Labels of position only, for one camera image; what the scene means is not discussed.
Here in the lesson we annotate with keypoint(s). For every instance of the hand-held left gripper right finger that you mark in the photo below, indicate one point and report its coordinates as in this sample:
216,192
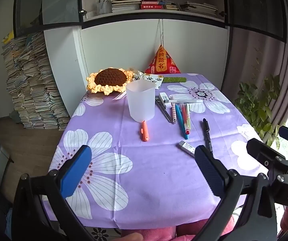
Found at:
209,173

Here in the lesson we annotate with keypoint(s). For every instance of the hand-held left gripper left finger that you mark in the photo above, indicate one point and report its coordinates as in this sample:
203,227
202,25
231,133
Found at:
76,170

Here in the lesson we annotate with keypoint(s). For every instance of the grey sleeved eraser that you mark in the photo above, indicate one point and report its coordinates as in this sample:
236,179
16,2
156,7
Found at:
187,147

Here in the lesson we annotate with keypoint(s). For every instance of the black marker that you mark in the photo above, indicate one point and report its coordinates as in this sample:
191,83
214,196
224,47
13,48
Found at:
206,133

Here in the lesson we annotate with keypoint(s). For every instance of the blue pen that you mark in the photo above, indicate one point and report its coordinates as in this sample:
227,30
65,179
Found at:
182,124

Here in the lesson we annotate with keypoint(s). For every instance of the light green pen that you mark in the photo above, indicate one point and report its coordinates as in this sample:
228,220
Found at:
188,120

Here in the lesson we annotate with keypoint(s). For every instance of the orange pen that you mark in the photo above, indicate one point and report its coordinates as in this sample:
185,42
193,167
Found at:
183,111

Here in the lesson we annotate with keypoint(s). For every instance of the patterned pen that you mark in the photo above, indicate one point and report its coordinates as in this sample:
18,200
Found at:
174,113

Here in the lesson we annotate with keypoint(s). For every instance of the white clear pen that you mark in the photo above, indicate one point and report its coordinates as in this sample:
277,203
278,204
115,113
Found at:
189,101

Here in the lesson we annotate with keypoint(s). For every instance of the dark grey pen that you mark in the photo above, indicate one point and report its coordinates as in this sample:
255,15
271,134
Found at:
163,111

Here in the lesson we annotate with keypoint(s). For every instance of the translucent plastic cup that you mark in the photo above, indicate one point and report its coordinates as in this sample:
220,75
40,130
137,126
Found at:
140,100

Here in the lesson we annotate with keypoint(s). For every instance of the green potted plant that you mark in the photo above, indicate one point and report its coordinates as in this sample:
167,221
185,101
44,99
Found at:
256,105

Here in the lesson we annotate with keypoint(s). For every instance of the pink clothing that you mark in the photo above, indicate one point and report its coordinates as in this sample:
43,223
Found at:
204,228

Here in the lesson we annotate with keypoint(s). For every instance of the purple floral tablecloth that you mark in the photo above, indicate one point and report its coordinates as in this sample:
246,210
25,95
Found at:
146,175

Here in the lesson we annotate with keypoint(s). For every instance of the white paper tag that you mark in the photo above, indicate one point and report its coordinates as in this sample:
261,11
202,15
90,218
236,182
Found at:
118,96

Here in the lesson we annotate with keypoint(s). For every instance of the striped curtain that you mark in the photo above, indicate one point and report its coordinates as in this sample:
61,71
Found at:
249,55

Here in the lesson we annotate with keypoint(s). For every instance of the tall pile of papers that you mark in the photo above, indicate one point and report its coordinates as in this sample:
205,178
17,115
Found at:
31,85

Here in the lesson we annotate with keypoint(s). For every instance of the crochet sunflower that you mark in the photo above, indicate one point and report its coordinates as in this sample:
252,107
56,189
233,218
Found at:
108,77

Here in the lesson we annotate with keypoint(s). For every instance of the green ruler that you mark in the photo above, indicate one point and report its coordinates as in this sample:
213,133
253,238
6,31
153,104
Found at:
174,79

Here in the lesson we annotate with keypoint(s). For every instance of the sunflower print card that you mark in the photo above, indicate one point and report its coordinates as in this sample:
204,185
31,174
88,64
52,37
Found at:
155,79

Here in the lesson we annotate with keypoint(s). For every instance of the red pyramid pouch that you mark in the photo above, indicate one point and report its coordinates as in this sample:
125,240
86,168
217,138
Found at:
162,60

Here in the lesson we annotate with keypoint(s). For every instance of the dark cabinet door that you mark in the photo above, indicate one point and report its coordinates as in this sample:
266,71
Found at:
254,2

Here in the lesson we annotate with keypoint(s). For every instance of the yellow paper item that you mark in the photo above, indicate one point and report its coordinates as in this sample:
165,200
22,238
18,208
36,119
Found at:
8,37

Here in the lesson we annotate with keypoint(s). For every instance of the stack of worn booklets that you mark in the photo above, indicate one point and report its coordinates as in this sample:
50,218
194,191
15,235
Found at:
200,8

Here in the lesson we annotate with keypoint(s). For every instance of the clear pen holder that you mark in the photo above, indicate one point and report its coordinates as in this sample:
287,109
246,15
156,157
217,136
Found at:
103,6

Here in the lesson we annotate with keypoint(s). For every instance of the white bookshelf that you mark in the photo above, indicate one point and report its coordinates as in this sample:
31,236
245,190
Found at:
133,13

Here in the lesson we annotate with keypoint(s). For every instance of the glass cabinet door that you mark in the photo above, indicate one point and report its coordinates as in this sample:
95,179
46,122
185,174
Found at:
56,2

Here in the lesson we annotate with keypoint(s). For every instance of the stack of white booklets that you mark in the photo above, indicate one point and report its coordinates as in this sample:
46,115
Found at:
125,2

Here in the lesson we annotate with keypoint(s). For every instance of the stack of red books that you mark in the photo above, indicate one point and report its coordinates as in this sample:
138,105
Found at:
151,5

